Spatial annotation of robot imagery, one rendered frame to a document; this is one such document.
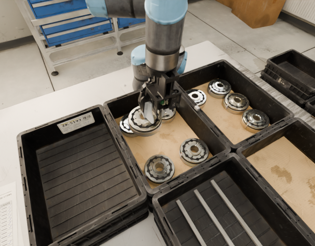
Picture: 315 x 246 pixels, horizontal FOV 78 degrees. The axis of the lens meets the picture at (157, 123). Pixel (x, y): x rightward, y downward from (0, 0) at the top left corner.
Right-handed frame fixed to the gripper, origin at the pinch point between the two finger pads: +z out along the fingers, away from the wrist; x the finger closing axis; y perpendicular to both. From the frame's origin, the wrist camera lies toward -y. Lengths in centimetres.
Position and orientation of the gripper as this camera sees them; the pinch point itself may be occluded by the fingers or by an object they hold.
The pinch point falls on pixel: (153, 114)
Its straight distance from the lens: 61.9
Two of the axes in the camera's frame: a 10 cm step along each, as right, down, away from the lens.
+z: -0.5, 6.3, 7.7
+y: 4.8, 7.0, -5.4
